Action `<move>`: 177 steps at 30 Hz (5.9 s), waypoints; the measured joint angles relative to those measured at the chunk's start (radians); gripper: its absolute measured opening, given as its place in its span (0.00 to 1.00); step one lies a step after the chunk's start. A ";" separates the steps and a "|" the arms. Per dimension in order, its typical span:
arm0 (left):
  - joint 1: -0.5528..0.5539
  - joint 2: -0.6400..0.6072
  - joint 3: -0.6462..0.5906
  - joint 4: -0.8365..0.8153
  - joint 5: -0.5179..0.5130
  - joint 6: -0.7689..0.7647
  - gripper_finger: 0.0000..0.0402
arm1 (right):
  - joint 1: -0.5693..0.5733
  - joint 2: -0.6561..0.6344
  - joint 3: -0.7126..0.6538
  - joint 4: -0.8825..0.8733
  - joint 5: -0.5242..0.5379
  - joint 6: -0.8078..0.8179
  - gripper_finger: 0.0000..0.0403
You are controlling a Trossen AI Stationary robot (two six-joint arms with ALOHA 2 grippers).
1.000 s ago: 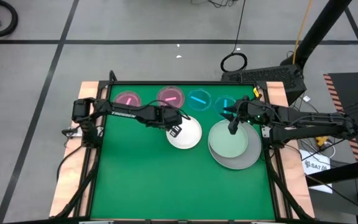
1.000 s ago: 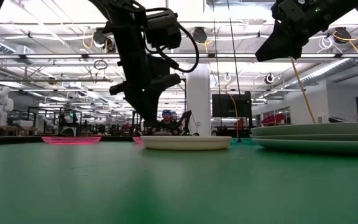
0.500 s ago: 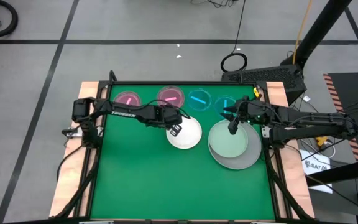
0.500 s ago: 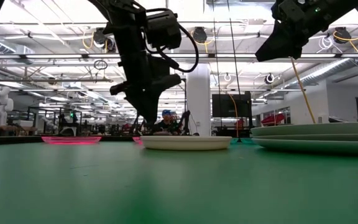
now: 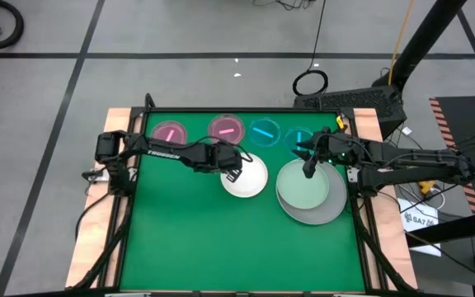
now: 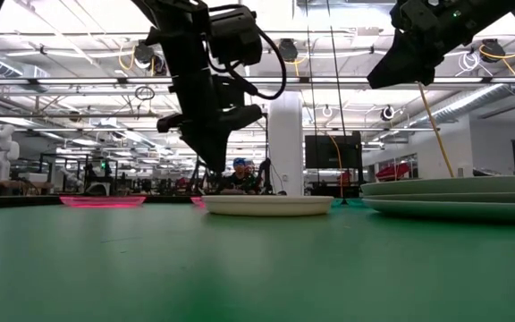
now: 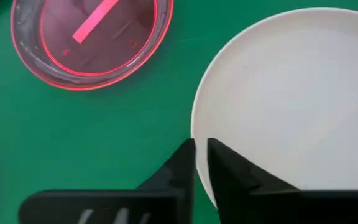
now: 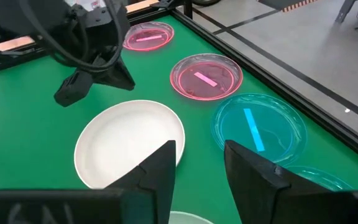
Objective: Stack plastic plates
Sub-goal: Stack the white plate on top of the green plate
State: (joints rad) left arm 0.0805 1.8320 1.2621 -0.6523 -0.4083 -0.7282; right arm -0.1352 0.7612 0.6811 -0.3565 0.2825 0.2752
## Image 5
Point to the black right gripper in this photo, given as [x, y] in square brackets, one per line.
[332, 153]

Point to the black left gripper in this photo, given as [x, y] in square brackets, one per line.
[231, 163]

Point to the light green plastic plate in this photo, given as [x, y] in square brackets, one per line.
[299, 189]

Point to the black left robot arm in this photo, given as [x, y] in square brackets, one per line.
[163, 153]

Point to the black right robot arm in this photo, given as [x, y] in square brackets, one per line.
[410, 171]

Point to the blue bar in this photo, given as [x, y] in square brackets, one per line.
[263, 132]
[299, 137]

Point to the blue translucent round disc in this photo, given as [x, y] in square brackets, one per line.
[266, 123]
[291, 140]

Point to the pink bar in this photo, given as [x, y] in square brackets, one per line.
[227, 131]
[169, 135]

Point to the yellow clip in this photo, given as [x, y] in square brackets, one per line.
[340, 122]

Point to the pink translucent round disc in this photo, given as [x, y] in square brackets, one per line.
[229, 121]
[159, 134]

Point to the black mesh computer case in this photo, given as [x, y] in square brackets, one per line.
[344, 101]

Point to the green table mat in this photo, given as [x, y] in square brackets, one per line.
[204, 239]

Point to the small white tag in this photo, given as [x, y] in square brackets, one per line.
[406, 131]

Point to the yellow plug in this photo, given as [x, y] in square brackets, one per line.
[427, 186]

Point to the white paper label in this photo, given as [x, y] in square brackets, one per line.
[419, 222]

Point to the black panel hazard stripes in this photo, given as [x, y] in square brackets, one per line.
[464, 123]

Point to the black slanted pole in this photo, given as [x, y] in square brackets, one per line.
[423, 41]

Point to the black metal beam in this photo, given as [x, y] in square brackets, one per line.
[460, 227]

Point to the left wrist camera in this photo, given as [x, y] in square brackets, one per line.
[228, 152]

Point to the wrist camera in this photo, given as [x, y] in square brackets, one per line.
[228, 152]
[327, 138]

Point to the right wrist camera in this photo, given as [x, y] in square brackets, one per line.
[327, 138]

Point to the white metal bracket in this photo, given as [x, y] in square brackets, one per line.
[352, 175]

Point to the black table frame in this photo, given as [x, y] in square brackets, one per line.
[241, 109]

